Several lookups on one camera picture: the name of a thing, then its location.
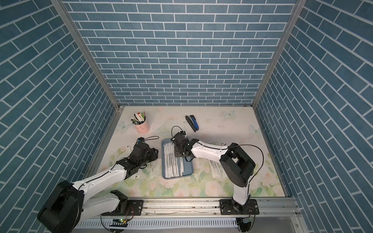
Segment white straw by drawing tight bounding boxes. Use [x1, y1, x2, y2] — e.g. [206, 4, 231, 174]
[166, 143, 173, 178]
[164, 143, 169, 178]

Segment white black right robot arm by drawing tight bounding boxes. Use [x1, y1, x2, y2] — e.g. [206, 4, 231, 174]
[171, 132, 259, 215]

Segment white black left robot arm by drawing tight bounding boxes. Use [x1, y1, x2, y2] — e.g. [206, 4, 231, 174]
[37, 142, 158, 233]

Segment white straws pile left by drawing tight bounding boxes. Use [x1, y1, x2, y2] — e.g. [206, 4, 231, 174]
[126, 143, 158, 179]

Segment white straws pile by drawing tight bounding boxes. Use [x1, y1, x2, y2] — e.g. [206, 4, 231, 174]
[208, 145, 227, 179]
[126, 143, 158, 179]

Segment blue storage box tray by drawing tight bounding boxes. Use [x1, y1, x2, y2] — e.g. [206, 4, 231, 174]
[161, 138, 194, 180]

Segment white straws pile right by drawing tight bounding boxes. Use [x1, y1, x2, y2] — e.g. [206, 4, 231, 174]
[208, 145, 227, 179]

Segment pink pen cup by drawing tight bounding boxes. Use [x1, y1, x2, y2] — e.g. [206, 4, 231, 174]
[135, 117, 150, 135]

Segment blue black stapler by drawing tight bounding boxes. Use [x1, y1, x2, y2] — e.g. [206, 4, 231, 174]
[185, 115, 199, 132]

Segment pens in cup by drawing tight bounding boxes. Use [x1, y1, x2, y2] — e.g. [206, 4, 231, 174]
[131, 111, 146, 125]

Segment white ribbed cable duct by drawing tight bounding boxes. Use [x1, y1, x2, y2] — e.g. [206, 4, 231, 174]
[75, 216, 237, 230]

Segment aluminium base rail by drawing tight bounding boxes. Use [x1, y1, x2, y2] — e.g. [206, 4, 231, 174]
[58, 196, 304, 219]

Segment aluminium corner post left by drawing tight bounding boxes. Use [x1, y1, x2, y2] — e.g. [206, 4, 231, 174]
[51, 0, 119, 110]

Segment aluminium corner post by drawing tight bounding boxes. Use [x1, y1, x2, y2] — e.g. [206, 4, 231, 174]
[252, 0, 307, 109]
[51, 0, 119, 110]

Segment aluminium corner post right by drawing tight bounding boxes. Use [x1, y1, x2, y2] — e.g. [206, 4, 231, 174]
[252, 0, 307, 109]

